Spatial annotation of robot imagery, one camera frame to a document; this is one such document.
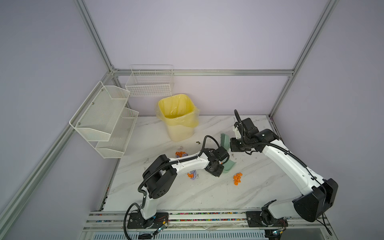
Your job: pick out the green hand brush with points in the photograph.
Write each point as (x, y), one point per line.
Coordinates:
(225, 141)

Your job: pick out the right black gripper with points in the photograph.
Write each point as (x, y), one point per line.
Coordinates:
(232, 148)

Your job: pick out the upper white mesh shelf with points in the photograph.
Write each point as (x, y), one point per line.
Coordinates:
(97, 117)

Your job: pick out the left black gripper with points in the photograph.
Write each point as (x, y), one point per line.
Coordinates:
(218, 172)

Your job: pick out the lower white mesh shelf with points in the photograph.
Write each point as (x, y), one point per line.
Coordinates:
(116, 147)

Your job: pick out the purple orange scraps lower centre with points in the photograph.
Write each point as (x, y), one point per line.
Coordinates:
(192, 175)

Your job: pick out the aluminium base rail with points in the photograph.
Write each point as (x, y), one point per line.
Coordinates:
(204, 225)

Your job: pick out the orange scraps lower right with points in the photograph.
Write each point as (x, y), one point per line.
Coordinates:
(237, 178)

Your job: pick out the green plastic dustpan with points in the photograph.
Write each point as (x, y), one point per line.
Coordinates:
(228, 166)

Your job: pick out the white wire basket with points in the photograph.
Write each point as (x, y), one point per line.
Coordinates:
(151, 81)

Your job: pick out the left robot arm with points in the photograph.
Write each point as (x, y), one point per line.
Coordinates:
(159, 177)

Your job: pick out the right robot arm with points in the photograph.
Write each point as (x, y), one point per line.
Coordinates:
(317, 194)

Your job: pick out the white mesh shelf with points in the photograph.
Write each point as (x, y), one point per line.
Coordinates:
(97, 117)
(116, 147)

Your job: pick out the yellow lined trash bin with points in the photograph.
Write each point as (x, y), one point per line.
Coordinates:
(180, 116)

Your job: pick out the orange purple scraps left-centre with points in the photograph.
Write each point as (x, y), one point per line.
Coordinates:
(180, 152)

